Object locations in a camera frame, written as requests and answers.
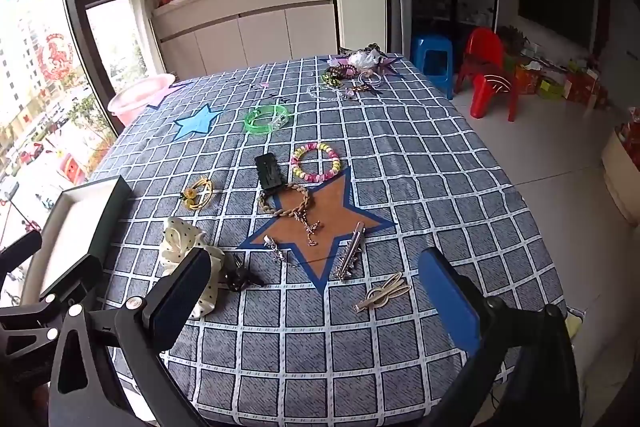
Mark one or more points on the grey checked star tablecloth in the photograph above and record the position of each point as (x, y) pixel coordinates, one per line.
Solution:
(425, 187)

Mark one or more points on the yellow flower hair clip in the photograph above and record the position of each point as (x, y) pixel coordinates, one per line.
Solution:
(191, 195)

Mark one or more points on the shiny green hair clip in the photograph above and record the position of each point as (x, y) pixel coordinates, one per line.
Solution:
(330, 80)

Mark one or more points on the pink gold hair clip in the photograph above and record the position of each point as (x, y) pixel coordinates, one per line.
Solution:
(357, 91)

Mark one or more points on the white polka dot scrunchie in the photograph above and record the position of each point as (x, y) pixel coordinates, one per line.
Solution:
(177, 239)

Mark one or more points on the leopard print hair clip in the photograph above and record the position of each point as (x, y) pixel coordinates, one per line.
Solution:
(375, 49)

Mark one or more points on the black fuzzy snap hair clip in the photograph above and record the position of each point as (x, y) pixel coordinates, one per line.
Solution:
(267, 172)

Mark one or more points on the small black bow hair clip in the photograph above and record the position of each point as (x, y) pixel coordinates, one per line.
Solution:
(240, 278)

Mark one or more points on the pink plastic basin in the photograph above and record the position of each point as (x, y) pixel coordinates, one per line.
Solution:
(135, 99)

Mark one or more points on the red paper window decoration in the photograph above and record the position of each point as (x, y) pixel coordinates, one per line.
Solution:
(57, 57)

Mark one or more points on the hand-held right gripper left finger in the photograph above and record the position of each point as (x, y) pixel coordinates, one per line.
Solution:
(182, 294)

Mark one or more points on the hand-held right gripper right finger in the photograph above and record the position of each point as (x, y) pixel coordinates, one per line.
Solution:
(450, 302)

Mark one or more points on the long silver alligator hair clip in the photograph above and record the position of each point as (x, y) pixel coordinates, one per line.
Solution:
(350, 252)

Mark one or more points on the white round bin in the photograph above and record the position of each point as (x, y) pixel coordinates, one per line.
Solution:
(617, 167)

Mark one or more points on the translucent green bangle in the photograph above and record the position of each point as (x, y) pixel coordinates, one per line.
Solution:
(265, 109)

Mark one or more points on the red plastic chair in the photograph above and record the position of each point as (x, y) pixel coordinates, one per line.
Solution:
(482, 47)

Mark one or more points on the pile of red gift boxes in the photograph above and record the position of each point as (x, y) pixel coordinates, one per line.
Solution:
(575, 82)

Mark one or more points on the blue plastic stool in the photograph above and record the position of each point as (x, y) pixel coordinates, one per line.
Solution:
(432, 44)

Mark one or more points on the crumpled clear plastic bag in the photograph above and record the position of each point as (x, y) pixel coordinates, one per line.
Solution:
(362, 58)

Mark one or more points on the dark green jewelry box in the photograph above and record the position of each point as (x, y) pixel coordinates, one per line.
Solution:
(75, 217)

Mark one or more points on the white counter cabinet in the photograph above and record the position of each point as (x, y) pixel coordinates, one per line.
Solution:
(260, 32)

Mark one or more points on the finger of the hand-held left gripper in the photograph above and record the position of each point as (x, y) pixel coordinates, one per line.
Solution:
(20, 251)
(72, 279)

